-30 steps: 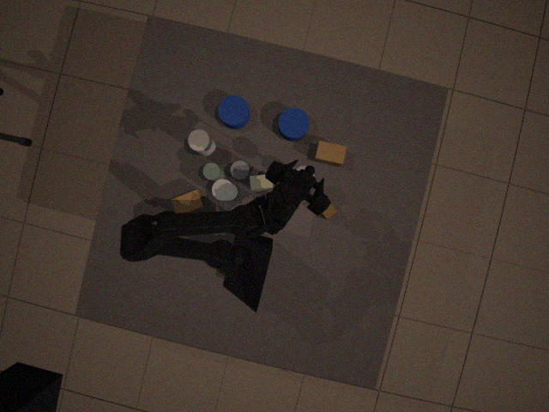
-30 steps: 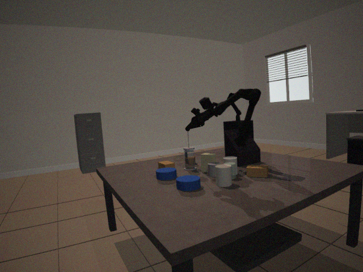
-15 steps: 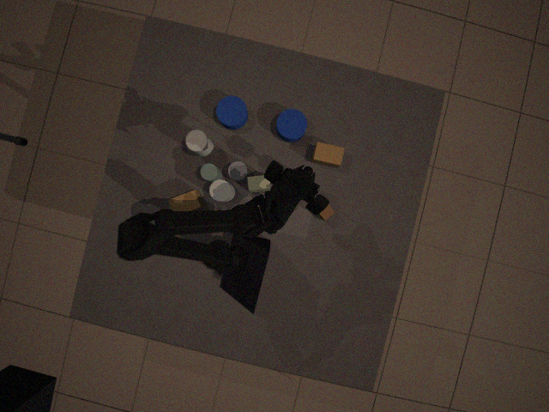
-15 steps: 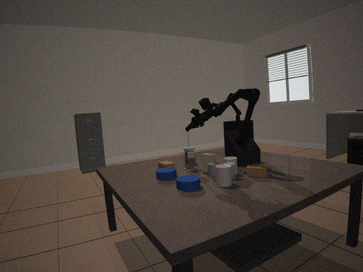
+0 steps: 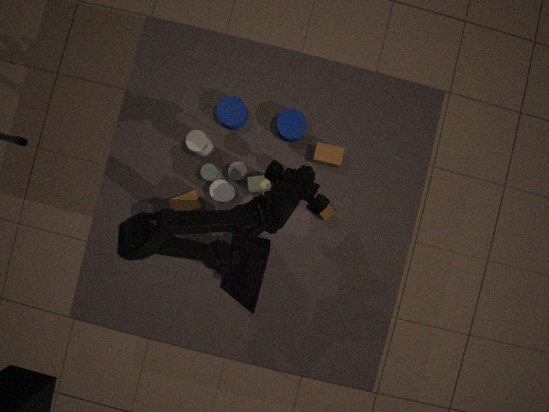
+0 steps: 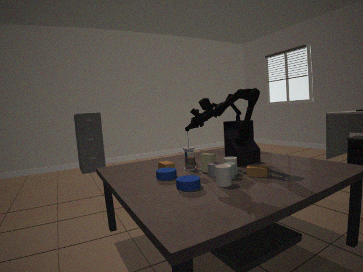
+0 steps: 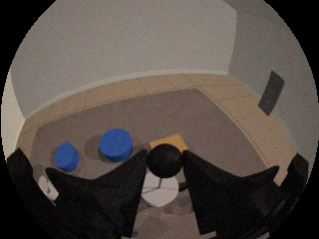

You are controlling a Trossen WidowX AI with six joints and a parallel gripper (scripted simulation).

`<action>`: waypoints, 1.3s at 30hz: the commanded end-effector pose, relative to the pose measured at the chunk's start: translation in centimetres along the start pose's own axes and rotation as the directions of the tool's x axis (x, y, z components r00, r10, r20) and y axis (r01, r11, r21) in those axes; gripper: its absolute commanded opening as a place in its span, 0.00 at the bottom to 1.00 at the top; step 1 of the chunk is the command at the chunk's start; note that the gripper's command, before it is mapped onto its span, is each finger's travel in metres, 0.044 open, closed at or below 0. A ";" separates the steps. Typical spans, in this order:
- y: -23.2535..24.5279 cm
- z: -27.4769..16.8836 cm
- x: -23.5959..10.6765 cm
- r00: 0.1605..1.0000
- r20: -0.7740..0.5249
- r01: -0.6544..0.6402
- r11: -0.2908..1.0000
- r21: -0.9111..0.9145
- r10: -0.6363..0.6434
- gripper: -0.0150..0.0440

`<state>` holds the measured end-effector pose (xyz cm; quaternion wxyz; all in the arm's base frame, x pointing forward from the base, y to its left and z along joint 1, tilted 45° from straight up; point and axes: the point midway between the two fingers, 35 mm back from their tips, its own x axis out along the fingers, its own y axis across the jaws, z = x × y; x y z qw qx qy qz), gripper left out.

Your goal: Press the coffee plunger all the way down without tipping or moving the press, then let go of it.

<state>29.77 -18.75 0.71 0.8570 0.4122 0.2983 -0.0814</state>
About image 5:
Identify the blue cylinder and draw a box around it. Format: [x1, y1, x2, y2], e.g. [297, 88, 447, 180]
[216, 96, 248, 130]
[276, 109, 307, 142]

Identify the brown rectangular block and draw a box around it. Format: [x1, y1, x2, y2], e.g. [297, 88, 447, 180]
[168, 190, 204, 211]
[311, 142, 345, 167]

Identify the small brown block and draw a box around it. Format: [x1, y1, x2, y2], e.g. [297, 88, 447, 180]
[318, 205, 335, 221]

